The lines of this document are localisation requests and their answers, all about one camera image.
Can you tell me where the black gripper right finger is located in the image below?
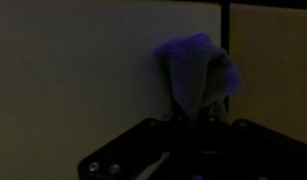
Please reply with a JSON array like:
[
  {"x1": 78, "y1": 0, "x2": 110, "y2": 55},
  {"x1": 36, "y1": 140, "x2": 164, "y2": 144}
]
[{"x1": 193, "y1": 114, "x2": 307, "y2": 180}]

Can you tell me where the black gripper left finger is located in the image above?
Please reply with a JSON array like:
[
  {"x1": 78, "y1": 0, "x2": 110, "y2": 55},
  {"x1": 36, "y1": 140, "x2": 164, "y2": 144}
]
[{"x1": 77, "y1": 114, "x2": 195, "y2": 180}]

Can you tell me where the blue cloth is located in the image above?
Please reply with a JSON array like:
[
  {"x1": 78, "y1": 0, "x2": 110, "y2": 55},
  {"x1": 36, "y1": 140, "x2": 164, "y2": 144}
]
[{"x1": 152, "y1": 32, "x2": 243, "y2": 123}]

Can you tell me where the black framed whiteboard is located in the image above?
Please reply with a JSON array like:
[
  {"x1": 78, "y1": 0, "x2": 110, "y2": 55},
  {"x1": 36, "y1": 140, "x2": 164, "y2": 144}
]
[{"x1": 0, "y1": 0, "x2": 231, "y2": 180}]

